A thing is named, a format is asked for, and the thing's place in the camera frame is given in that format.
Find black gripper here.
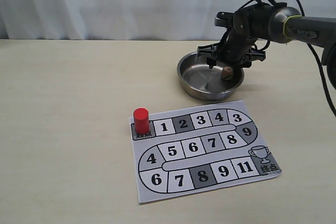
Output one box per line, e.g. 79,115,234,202
197,3,273,68

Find wooden die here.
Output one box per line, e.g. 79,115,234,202
221,66,234,81

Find stainless steel round bowl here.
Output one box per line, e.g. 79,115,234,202
176,52,245,101

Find red cylinder game piece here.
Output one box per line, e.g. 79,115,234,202
133,108,150,134

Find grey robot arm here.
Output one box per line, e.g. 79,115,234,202
197,3,335,86

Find paper game board sheet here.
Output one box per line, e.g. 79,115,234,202
131,101,281,204

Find white curtain backdrop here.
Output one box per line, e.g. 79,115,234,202
1,0,335,40

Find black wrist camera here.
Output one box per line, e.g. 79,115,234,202
214,12,234,28

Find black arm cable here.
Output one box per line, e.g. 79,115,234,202
237,0,336,118

